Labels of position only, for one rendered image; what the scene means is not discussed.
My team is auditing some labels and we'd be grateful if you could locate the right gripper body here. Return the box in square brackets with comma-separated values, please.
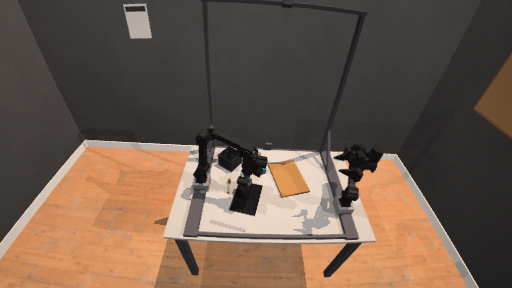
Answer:
[237, 164, 253, 186]

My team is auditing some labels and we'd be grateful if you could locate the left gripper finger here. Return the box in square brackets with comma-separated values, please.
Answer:
[338, 167, 357, 180]
[333, 150, 348, 161]

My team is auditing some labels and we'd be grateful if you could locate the black hand grinder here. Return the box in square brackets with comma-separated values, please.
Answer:
[242, 177, 252, 200]

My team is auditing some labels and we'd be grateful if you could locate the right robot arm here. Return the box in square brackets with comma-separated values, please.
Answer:
[193, 128, 268, 183]

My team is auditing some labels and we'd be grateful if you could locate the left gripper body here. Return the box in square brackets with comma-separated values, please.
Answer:
[344, 147, 369, 182]

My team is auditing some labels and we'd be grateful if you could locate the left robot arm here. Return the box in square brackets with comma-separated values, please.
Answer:
[339, 144, 385, 207]

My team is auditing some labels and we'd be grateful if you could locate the black rectangular mat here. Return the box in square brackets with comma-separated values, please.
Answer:
[229, 183, 263, 216]

